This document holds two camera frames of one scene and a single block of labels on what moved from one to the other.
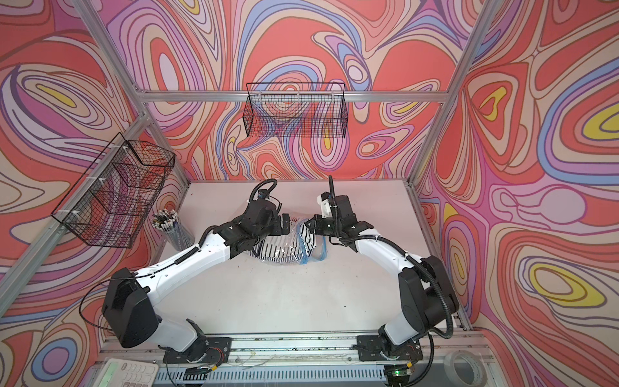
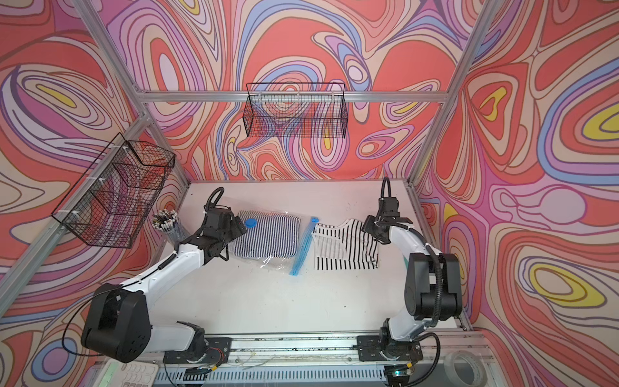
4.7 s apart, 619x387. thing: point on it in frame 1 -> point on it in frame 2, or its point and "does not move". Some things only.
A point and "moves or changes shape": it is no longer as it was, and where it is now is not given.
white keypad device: x=118 y=372 does not move
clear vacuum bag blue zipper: x=297 y=244 moves or changes shape
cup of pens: x=166 y=220 does not move
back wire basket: x=301 y=110 does not move
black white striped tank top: x=292 y=247 -> x=344 y=247
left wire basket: x=110 y=203 does not move
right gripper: x=317 y=229 -> x=368 y=227
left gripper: x=279 y=229 -> x=237 y=226
